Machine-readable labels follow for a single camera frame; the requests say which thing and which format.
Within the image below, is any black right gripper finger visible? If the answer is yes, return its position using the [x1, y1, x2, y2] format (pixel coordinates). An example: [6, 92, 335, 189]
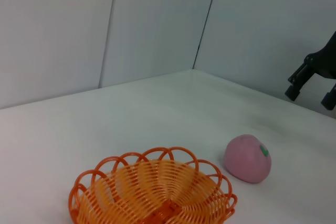
[320, 82, 336, 111]
[285, 62, 314, 101]

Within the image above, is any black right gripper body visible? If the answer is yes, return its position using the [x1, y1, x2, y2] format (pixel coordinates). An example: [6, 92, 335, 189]
[304, 31, 336, 80]

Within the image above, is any pink peach with green leaf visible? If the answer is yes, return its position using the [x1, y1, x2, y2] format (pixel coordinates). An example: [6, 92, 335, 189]
[224, 134, 272, 184]

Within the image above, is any orange plastic woven basket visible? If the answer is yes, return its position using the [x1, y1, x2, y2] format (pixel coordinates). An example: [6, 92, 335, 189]
[68, 146, 238, 224]

